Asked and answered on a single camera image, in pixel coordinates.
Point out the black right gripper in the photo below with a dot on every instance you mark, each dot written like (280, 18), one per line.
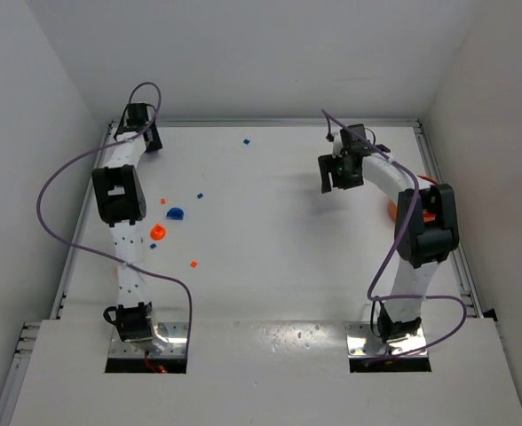
(337, 164)

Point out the blue round lego piece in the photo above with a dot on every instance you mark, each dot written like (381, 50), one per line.
(175, 213)

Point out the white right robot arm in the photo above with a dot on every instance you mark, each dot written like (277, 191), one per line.
(426, 227)

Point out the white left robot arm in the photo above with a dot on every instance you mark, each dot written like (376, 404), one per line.
(122, 206)

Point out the orange round lego upper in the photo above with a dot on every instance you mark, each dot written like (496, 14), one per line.
(158, 232)

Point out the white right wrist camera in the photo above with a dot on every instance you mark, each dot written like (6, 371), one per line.
(337, 141)

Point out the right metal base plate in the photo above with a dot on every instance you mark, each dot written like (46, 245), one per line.
(362, 343)

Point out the metal base plate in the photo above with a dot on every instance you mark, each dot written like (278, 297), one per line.
(362, 343)
(170, 343)

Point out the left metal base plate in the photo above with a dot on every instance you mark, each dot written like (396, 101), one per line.
(170, 343)

